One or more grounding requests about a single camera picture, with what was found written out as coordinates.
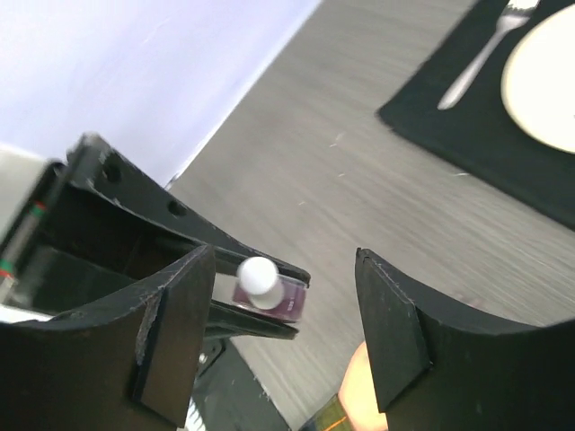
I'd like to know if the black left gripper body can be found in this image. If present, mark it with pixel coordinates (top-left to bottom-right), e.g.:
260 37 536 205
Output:
1 163 199 314

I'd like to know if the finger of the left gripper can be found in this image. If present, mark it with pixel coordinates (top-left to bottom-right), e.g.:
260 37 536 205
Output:
204 300 298 339
66 132 312 288

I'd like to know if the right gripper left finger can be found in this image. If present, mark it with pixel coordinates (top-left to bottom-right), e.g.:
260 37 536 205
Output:
1 246 215 430

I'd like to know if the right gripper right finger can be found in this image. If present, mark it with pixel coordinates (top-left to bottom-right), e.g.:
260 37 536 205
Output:
355 249 574 430

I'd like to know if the purple nail polish bottle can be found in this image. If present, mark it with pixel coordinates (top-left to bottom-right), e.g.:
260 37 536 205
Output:
232 257 308 323

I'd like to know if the yellow plaid sleeve forearm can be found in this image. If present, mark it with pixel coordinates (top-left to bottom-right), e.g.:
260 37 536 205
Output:
299 394 357 431

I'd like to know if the mannequin hand with painted nails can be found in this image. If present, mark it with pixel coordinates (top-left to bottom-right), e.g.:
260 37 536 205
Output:
338 342 388 431

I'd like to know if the black placemat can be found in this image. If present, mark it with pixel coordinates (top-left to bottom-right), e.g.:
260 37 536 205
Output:
377 0 574 228

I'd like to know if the pink cream plate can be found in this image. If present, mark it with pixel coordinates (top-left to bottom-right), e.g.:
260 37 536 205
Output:
500 4 574 154

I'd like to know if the silver fork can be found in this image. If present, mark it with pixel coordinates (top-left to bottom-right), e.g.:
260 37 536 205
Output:
437 0 540 110

